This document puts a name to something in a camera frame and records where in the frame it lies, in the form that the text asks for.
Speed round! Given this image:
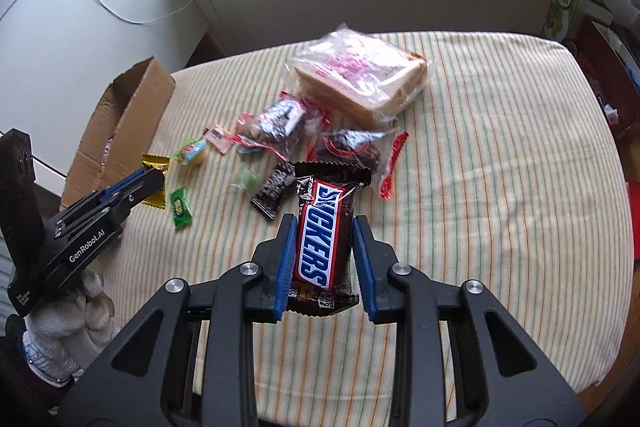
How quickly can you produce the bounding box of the cardboard box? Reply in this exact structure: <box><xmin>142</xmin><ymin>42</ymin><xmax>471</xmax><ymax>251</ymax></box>
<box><xmin>60</xmin><ymin>57</ymin><xmax>177</xmax><ymax>211</ymax></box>

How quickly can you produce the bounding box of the bagged sliced bread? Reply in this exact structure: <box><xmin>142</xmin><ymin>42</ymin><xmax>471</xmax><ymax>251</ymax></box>
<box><xmin>283</xmin><ymin>23</ymin><xmax>439</xmax><ymax>130</ymax></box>

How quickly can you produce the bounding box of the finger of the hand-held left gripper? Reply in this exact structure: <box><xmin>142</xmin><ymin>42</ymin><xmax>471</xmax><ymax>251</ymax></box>
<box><xmin>112</xmin><ymin>167</ymin><xmax>167</xmax><ymax>214</ymax></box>
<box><xmin>97</xmin><ymin>170</ymin><xmax>152</xmax><ymax>204</ymax></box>

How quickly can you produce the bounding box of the dark red box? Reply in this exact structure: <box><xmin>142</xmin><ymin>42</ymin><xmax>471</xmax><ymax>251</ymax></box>
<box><xmin>560</xmin><ymin>19</ymin><xmax>640</xmax><ymax>148</ymax></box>

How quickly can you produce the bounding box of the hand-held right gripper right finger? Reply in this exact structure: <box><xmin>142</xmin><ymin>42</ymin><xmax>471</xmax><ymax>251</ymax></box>
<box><xmin>351</xmin><ymin>215</ymin><xmax>587</xmax><ymax>427</ymax></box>

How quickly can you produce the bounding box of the brown chocolate bar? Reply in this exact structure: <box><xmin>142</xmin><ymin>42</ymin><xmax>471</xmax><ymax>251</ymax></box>
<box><xmin>289</xmin><ymin>160</ymin><xmax>374</xmax><ymax>319</ymax></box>

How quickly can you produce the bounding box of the green candy in clear wrapper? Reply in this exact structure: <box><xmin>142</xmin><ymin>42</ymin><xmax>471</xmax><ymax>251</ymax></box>
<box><xmin>228</xmin><ymin>166</ymin><xmax>262</xmax><ymax>193</ymax></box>

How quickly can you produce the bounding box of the yellow green round candy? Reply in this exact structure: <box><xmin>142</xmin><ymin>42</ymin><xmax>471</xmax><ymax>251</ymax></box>
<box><xmin>172</xmin><ymin>136</ymin><xmax>210</xmax><ymax>167</ymax></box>

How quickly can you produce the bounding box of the small dark chocolate packet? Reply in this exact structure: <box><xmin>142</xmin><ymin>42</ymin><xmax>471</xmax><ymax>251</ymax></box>
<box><xmin>250</xmin><ymin>161</ymin><xmax>297</xmax><ymax>222</ymax></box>

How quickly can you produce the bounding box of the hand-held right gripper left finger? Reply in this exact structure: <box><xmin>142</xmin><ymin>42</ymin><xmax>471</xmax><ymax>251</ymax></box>
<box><xmin>57</xmin><ymin>213</ymin><xmax>301</xmax><ymax>427</ymax></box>

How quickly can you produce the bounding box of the red blue wrapped candy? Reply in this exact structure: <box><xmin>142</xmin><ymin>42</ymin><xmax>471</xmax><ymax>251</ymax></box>
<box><xmin>233</xmin><ymin>134</ymin><xmax>274</xmax><ymax>160</ymax></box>

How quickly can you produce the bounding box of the person's left forearm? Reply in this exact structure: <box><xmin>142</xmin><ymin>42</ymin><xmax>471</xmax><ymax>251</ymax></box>
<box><xmin>0</xmin><ymin>314</ymin><xmax>77</xmax><ymax>427</ymax></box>

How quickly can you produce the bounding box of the white cabinet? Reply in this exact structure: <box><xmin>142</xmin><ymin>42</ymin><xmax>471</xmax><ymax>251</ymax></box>
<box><xmin>0</xmin><ymin>0</ymin><xmax>212</xmax><ymax>188</ymax></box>

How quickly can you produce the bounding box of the striped cloth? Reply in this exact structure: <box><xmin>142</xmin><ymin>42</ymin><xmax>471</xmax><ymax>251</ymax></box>
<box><xmin>92</xmin><ymin>31</ymin><xmax>629</xmax><ymax>427</ymax></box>

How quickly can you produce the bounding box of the clear brownie packet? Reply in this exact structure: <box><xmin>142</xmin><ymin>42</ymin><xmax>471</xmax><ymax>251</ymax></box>
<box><xmin>305</xmin><ymin>127</ymin><xmax>410</xmax><ymax>200</ymax></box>
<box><xmin>236</xmin><ymin>92</ymin><xmax>334</xmax><ymax>164</ymax></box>

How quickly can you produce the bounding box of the green candy packet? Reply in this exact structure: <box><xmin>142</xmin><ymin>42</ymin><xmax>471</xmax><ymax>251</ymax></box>
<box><xmin>170</xmin><ymin>187</ymin><xmax>194</xmax><ymax>232</ymax></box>

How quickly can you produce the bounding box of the pink white candy packet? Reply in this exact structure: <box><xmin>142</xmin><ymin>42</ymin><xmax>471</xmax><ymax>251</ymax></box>
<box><xmin>203</xmin><ymin>121</ymin><xmax>236</xmax><ymax>154</ymax></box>

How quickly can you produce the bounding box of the green tissue pack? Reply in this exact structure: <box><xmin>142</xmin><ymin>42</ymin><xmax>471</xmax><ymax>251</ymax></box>
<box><xmin>542</xmin><ymin>0</ymin><xmax>597</xmax><ymax>40</ymax></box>

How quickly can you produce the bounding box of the person's left hand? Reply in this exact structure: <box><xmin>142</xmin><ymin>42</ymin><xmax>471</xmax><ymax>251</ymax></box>
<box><xmin>22</xmin><ymin>269</ymin><xmax>122</xmax><ymax>381</ymax></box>

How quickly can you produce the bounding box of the gold snack packet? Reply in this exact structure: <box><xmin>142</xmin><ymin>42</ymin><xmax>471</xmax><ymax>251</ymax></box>
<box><xmin>139</xmin><ymin>153</ymin><xmax>171</xmax><ymax>210</ymax></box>

